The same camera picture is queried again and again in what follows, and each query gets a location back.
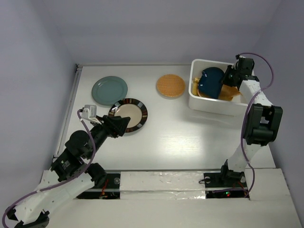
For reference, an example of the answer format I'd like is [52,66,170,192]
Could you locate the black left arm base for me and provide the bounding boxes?
[76,172,121,200]

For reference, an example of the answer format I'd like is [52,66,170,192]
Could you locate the plain orange round plate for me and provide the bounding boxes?
[197,90,209,98]

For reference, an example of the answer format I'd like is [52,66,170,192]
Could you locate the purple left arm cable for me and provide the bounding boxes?
[0,109,97,226]

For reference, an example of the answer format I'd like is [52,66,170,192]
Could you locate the black rimmed beige plate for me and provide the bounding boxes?
[108,98,148,133]

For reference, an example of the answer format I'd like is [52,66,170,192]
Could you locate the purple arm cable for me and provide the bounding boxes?
[0,109,97,226]
[236,52,275,199]

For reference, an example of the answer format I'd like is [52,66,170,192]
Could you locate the white plastic bin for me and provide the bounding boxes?
[188,59,247,116]

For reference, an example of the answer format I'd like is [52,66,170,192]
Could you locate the teal round ceramic plate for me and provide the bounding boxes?
[91,76,128,106]

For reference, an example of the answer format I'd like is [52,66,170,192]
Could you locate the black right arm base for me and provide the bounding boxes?
[199,172,249,199]

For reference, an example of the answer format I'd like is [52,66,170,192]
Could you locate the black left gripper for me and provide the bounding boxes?
[87,114,131,159]

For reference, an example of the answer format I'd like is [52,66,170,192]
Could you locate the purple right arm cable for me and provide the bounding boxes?
[236,52,275,199]

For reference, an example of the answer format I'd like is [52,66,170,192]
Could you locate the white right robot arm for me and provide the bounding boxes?
[189,55,283,188]

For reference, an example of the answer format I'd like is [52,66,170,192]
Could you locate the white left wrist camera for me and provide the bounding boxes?
[80,104,101,124]

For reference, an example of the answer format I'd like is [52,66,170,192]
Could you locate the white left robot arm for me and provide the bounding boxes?
[2,109,130,228]

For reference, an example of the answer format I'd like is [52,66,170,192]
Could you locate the dark blue shell shaped plate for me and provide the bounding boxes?
[198,67,224,99]

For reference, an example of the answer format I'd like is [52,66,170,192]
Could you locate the leaf shaped orange woven tray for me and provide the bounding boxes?
[193,77,242,102]

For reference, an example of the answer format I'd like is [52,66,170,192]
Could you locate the round orange woven basket plate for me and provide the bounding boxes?
[156,74,186,98]

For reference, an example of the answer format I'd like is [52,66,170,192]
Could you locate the yellow green woven bamboo tray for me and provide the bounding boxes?
[192,80,199,96]

